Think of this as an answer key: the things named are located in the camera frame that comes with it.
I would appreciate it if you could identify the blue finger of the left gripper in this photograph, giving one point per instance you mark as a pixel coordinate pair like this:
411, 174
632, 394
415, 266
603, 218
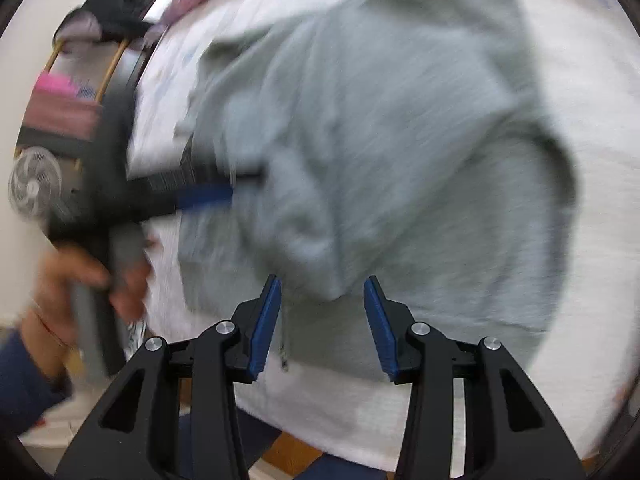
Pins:
204, 195

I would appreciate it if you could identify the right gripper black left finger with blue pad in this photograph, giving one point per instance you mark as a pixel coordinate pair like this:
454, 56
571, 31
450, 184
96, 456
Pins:
133, 431

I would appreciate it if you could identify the dark hanging clothes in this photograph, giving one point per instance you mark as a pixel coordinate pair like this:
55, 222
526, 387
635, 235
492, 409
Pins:
102, 21

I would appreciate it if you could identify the pink striped towel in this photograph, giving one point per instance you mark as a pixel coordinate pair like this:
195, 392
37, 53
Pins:
56, 106

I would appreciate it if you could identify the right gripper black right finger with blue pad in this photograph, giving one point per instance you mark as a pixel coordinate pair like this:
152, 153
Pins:
510, 431

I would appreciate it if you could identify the wooden clothes rail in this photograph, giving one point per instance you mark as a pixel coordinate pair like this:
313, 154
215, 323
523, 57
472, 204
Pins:
94, 68

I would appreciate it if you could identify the white standing fan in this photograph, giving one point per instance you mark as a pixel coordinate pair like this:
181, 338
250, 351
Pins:
35, 183

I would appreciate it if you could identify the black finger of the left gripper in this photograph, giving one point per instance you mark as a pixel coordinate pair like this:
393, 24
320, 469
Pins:
220, 172

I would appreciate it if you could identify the blue sleeve forearm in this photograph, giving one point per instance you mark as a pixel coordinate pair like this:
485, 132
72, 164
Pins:
26, 394

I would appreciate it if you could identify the person's left hand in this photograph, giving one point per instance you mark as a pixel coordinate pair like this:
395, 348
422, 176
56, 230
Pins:
48, 329

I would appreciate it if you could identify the grey zip hoodie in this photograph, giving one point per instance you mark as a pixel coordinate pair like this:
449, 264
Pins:
404, 139

